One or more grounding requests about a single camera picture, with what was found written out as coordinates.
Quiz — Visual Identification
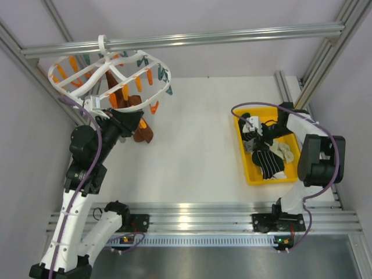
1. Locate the yellow plastic tray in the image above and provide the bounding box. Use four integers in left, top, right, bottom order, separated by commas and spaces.
234, 107, 301, 185

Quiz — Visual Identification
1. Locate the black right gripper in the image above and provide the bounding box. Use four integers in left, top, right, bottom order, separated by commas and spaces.
252, 123, 294, 152

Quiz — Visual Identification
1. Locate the beige sock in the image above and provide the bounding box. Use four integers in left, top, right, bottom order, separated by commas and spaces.
269, 141, 295, 163

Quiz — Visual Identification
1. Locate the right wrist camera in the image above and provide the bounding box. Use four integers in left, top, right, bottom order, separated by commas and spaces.
242, 116, 263, 135

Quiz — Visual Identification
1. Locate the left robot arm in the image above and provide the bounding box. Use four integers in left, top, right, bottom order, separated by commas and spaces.
29, 109, 144, 278

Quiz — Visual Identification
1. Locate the white round clip hanger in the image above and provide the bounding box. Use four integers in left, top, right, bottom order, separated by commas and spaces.
48, 35, 173, 115

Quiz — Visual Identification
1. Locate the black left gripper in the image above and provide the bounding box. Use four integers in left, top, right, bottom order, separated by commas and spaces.
94, 106, 144, 162

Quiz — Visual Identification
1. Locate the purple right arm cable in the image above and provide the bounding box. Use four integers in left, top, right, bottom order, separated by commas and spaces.
231, 101, 341, 251

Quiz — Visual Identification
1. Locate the aluminium top crossbar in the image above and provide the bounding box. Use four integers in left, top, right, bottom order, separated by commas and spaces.
21, 22, 345, 59

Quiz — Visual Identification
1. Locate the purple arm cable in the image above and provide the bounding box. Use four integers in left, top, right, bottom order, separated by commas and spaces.
231, 101, 341, 251
48, 97, 102, 279

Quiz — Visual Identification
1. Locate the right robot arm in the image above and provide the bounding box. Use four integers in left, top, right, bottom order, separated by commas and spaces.
252, 102, 346, 233

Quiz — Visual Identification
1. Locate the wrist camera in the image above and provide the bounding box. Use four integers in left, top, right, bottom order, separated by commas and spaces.
83, 95, 101, 113
242, 116, 263, 135

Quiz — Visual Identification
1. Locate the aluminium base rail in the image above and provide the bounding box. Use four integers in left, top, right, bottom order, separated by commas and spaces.
46, 202, 363, 233

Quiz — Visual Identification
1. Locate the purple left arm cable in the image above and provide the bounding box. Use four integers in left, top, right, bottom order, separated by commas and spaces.
48, 97, 102, 279

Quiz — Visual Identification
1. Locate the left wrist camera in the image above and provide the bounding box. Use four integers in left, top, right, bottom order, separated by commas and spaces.
83, 95, 101, 113

